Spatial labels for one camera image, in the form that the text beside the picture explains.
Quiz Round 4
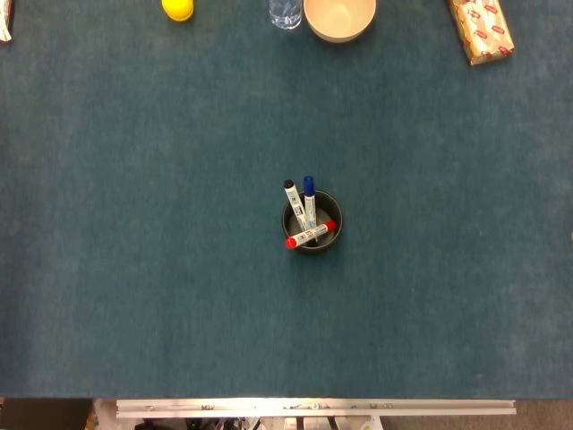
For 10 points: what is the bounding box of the red cap whiteboard marker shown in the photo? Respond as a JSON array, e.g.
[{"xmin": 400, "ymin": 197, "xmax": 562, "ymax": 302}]
[{"xmin": 286, "ymin": 219, "xmax": 338, "ymax": 251}]

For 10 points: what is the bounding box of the yellow round plastic object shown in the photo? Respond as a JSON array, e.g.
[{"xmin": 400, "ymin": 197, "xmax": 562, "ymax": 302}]
[{"xmin": 161, "ymin": 0, "xmax": 195, "ymax": 22}]

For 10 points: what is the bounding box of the black round pen holder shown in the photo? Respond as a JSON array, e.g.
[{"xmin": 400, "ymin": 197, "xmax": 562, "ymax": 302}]
[{"xmin": 281, "ymin": 188, "xmax": 345, "ymax": 255}]

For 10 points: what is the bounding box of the blue cap whiteboard marker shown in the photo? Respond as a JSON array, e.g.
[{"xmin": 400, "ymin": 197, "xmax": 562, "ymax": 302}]
[{"xmin": 303, "ymin": 175, "xmax": 319, "ymax": 229}]

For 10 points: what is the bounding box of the beige bowl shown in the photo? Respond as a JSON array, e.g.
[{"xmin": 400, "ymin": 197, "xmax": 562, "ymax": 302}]
[{"xmin": 303, "ymin": 0, "xmax": 378, "ymax": 45}]

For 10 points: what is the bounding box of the aluminium profile rail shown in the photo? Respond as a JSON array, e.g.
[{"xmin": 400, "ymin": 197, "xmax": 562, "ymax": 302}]
[{"xmin": 115, "ymin": 398, "xmax": 517, "ymax": 420}]

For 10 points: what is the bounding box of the black cap whiteboard marker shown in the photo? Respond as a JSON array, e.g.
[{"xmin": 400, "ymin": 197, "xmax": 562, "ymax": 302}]
[{"xmin": 283, "ymin": 178, "xmax": 310, "ymax": 232}]

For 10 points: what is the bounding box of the white printed package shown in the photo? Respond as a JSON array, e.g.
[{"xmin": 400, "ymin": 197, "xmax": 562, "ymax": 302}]
[{"xmin": 0, "ymin": 0, "xmax": 14, "ymax": 43}]

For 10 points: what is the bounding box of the blue felt table cover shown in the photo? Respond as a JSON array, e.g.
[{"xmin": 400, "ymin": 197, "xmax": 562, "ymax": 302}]
[{"xmin": 0, "ymin": 0, "xmax": 573, "ymax": 400}]

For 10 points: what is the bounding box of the clear glass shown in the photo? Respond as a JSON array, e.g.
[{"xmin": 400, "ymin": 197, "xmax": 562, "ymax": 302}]
[{"xmin": 269, "ymin": 0, "xmax": 304, "ymax": 30}]

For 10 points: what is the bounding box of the gold red printed snack pack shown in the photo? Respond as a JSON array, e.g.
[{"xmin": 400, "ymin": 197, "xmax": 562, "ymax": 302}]
[{"xmin": 446, "ymin": 0, "xmax": 516, "ymax": 67}]

